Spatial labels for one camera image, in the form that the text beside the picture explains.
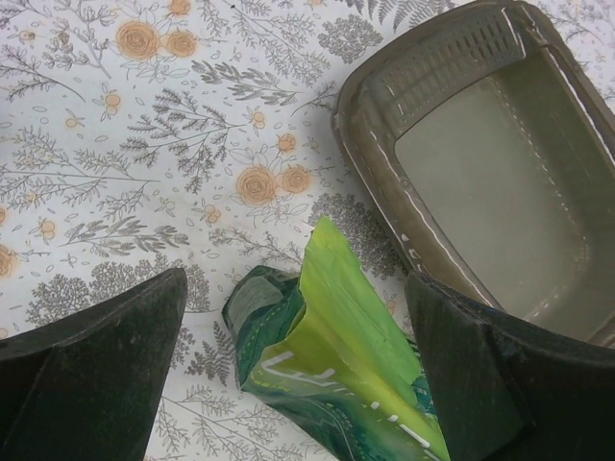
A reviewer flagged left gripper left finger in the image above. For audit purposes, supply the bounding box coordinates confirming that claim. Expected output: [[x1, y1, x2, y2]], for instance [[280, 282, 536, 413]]
[[1, 268, 187, 460]]

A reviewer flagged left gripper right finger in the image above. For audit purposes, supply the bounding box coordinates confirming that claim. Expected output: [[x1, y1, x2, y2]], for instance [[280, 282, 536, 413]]
[[406, 272, 614, 460]]

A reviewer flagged green litter bag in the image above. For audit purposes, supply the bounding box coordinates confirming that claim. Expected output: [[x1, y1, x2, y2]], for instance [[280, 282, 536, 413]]
[[222, 218, 449, 460]]

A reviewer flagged grey litter box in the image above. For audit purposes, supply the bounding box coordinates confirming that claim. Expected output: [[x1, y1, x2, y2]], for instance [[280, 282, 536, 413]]
[[332, 1, 614, 348]]

